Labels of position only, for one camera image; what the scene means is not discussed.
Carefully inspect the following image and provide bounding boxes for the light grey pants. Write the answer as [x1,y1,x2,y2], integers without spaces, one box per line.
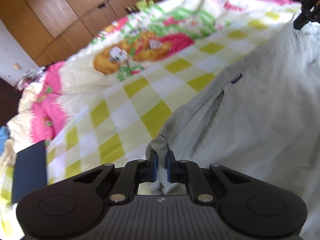
[146,23,319,239]

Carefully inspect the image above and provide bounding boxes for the yellow checkered bed sheet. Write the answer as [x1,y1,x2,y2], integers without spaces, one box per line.
[0,0,304,240]

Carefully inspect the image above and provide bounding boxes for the dark navy folded cloth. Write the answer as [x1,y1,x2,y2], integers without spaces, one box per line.
[11,140,47,204]

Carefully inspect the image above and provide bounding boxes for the blue pillow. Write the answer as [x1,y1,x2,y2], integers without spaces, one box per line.
[0,126,9,154]

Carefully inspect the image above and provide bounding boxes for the cartoon print pink quilt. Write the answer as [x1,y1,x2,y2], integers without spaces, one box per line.
[5,0,300,151]

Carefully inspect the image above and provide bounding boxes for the dark wooden headboard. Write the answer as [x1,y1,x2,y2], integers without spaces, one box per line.
[0,79,22,126]

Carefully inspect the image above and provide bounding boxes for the wooden wardrobe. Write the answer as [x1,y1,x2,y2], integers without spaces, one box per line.
[1,0,161,66]

